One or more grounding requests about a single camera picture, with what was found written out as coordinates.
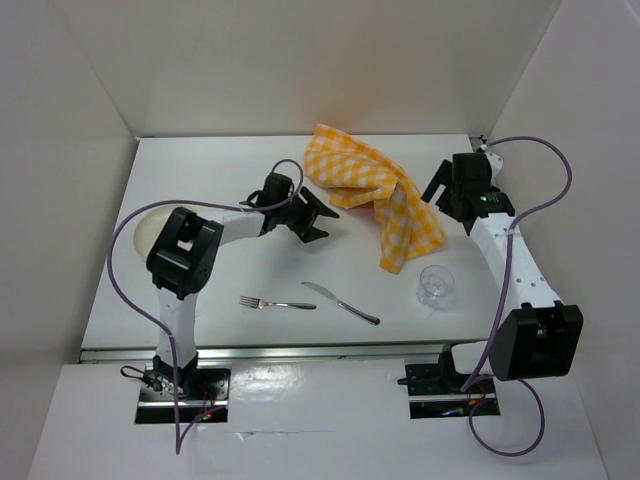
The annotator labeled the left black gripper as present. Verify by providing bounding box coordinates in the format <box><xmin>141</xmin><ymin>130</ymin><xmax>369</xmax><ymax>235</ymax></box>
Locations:
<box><xmin>274</xmin><ymin>186</ymin><xmax>337</xmax><ymax>243</ymax></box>

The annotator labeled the yellow white checkered cloth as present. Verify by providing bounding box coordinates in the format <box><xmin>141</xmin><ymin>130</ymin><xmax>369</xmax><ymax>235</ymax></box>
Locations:
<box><xmin>303</xmin><ymin>124</ymin><xmax>446</xmax><ymax>274</ymax></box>

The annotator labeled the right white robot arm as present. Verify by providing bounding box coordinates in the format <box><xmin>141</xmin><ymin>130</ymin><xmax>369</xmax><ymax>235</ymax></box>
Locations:
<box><xmin>422</xmin><ymin>153</ymin><xmax>584</xmax><ymax>392</ymax></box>

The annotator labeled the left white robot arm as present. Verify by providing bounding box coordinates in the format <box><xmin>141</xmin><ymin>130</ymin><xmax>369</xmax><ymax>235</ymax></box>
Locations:
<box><xmin>146</xmin><ymin>172</ymin><xmax>339</xmax><ymax>399</ymax></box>

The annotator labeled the clear plastic cup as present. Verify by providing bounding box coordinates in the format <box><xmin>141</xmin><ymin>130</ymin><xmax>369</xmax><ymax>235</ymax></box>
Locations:
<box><xmin>416</xmin><ymin>265</ymin><xmax>455</xmax><ymax>310</ymax></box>

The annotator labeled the silver fork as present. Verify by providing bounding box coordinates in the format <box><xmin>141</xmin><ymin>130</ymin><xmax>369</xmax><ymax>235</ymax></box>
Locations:
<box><xmin>239</xmin><ymin>296</ymin><xmax>317</xmax><ymax>310</ymax></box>

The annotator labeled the silver table knife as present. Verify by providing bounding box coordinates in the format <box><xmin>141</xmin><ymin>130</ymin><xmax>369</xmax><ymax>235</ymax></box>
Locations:
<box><xmin>301</xmin><ymin>281</ymin><xmax>381</xmax><ymax>326</ymax></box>

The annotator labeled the cream round plate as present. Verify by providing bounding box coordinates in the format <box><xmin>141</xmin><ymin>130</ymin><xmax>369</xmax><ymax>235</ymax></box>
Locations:
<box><xmin>133</xmin><ymin>206</ymin><xmax>174</xmax><ymax>262</ymax></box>

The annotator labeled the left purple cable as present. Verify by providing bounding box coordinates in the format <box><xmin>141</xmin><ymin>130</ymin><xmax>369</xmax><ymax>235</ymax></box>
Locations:
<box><xmin>107</xmin><ymin>159</ymin><xmax>306</xmax><ymax>455</ymax></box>

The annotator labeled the purple cable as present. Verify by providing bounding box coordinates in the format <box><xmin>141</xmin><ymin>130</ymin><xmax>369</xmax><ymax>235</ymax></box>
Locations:
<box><xmin>107</xmin><ymin>159</ymin><xmax>306</xmax><ymax>455</ymax></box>
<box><xmin>459</xmin><ymin>135</ymin><xmax>575</xmax><ymax>457</ymax></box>

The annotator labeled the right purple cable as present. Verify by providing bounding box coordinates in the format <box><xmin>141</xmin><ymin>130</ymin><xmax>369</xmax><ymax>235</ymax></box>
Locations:
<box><xmin>459</xmin><ymin>135</ymin><xmax>575</xmax><ymax>457</ymax></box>

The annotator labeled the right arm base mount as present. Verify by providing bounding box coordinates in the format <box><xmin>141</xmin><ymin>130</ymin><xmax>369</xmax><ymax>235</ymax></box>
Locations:
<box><xmin>396</xmin><ymin>363</ymin><xmax>501</xmax><ymax>419</ymax></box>

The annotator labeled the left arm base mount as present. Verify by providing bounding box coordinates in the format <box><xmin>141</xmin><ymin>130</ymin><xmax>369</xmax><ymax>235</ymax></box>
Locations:
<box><xmin>120</xmin><ymin>365</ymin><xmax>231</xmax><ymax>425</ymax></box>

